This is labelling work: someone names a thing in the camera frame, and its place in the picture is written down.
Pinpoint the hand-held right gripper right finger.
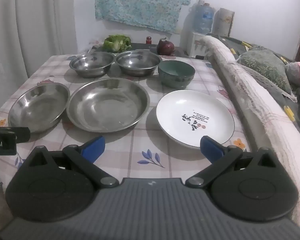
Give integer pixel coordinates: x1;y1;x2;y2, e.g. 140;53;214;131
185;135;278;188

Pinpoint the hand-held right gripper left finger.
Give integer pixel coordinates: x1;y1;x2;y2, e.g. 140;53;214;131
26;135;120;188

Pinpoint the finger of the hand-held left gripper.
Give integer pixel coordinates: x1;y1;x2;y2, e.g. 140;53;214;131
0;127;31;144

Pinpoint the shallow steel plate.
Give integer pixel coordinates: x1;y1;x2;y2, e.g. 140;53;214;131
8;82;70;133

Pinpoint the large deep steel plate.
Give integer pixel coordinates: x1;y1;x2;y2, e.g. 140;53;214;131
66;78;150;132

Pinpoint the white ceramic plate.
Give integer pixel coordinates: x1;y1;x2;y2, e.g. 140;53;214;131
156;89;235;148

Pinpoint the green ceramic bowl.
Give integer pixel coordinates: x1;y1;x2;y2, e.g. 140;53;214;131
158;60;196;88

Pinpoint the green leaf print pillow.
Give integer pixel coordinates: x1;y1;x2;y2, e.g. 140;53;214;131
236;45;297;102

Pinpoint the white curtain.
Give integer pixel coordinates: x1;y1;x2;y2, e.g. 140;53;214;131
0;0;78;120

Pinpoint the white water dispenser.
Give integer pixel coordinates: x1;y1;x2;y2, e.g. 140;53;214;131
181;31;211;58

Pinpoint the green broccoli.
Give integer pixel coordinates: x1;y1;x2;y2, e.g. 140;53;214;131
103;34;132;53

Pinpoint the red onion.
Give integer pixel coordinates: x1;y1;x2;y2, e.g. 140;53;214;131
157;38;175;55

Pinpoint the white floral upright roll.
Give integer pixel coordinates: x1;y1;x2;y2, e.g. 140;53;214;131
212;8;235;37

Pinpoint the blue water jug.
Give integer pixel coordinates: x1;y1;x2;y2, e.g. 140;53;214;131
190;0;214;35

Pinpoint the teal floral wall cloth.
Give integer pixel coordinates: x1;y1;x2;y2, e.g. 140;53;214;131
95;0;192;33

